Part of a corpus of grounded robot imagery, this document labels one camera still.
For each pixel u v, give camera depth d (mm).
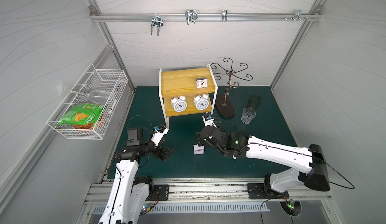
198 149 835
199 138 535
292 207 716
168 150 651
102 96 661
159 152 647
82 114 547
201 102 829
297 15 765
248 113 1009
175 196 733
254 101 952
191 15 765
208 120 624
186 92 742
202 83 732
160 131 651
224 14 722
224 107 1078
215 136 508
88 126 524
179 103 821
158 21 784
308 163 408
